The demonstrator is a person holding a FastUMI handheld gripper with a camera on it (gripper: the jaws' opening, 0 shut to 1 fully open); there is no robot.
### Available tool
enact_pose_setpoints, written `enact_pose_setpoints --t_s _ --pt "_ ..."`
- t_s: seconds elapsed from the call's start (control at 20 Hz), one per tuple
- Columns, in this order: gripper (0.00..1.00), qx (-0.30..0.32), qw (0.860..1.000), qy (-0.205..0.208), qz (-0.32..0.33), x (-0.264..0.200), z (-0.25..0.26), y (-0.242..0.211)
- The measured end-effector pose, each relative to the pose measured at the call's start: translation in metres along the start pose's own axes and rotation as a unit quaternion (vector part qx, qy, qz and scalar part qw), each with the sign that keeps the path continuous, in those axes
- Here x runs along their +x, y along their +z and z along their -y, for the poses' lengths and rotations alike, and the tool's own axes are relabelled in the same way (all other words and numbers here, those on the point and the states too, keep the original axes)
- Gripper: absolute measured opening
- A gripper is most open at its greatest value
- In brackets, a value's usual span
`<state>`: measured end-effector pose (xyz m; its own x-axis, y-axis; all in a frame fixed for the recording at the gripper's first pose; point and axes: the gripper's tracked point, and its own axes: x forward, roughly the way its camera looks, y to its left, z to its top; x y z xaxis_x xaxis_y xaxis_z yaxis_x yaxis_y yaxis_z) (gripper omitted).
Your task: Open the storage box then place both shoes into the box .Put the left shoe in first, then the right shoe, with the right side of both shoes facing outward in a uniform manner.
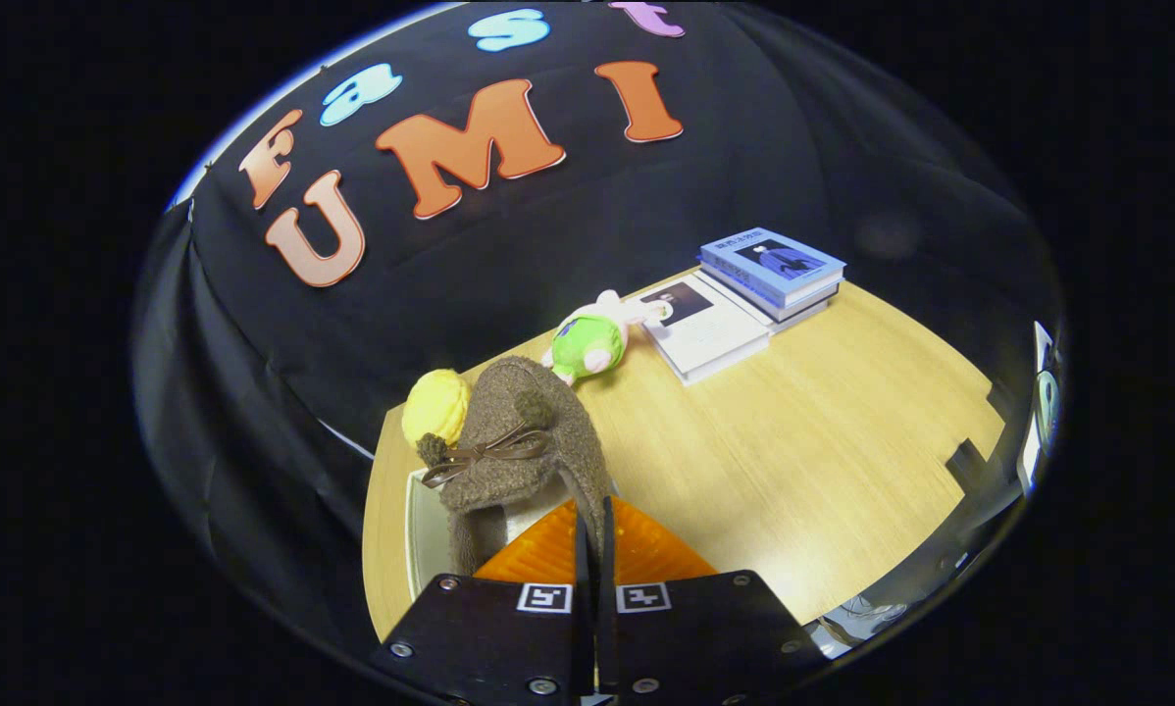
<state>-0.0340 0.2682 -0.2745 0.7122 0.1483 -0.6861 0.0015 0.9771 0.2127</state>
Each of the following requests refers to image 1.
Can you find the blue cover book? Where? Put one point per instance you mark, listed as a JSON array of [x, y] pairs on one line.
[[774, 257]]

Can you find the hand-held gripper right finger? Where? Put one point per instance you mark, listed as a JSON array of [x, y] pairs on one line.
[[705, 628]]

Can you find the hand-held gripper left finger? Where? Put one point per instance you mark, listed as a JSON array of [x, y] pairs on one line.
[[489, 637]]

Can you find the yellow plush toy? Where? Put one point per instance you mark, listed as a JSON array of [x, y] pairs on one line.
[[435, 407]]

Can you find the white cover book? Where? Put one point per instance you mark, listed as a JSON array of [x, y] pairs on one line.
[[710, 333]]

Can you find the brown fuzzy shoe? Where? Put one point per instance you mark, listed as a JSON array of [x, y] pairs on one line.
[[538, 431]]

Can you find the green plush toy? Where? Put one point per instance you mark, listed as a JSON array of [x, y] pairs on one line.
[[587, 343]]

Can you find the dark blue spine book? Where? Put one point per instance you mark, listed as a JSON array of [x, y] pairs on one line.
[[789, 302]]

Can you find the grey fabric storage box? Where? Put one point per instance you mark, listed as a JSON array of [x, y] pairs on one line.
[[428, 534]]

